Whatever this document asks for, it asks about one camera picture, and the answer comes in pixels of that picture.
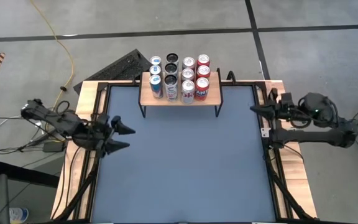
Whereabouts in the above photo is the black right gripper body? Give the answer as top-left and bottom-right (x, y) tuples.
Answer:
(268, 88), (303, 122)

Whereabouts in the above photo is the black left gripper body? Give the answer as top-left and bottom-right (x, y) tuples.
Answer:
(79, 113), (121, 158)

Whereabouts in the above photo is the silver Diet Coke can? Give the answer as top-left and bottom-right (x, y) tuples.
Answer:
(181, 57), (196, 70)
(180, 68), (195, 82)
(180, 80), (196, 105)

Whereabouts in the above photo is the black power brick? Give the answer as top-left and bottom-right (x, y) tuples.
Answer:
(42, 141), (67, 153)

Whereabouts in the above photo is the black perforated box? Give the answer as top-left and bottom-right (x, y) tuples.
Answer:
(73, 49), (155, 96)

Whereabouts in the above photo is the blue-grey table mat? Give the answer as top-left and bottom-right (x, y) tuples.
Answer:
(90, 84), (278, 223)

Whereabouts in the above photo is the white blue container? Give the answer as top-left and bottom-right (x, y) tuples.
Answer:
(9, 207), (30, 224)

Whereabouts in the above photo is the black metal table frame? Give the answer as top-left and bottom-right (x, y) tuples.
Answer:
(53, 79), (319, 224)

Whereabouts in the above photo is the wooden shelf black metal frame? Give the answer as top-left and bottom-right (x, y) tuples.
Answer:
(137, 67), (224, 118)

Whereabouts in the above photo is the yellow cable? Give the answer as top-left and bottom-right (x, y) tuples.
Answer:
(29, 0), (75, 105)

